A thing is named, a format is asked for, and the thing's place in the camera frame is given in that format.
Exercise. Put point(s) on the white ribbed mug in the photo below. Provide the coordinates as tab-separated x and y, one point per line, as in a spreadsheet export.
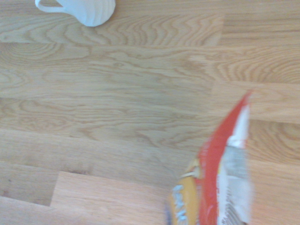
86	10

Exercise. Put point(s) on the red striped potato chip bag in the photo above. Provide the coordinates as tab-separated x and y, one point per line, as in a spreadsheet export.
215	178

